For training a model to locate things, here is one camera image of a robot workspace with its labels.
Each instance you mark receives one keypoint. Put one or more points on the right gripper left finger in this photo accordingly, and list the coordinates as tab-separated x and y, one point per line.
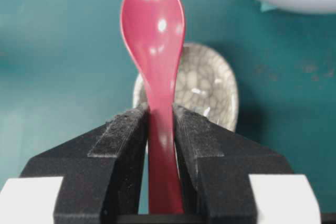
92	178

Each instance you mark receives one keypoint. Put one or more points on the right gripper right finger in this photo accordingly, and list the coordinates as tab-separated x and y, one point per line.
228	178

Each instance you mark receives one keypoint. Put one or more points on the pink spoon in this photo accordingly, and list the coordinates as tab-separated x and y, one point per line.
153	32

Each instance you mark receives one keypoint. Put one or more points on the small crackle-glaze dish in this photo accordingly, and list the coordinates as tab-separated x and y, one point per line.
206	84

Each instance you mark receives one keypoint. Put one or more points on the green table mat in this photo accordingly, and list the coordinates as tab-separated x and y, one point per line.
65	70

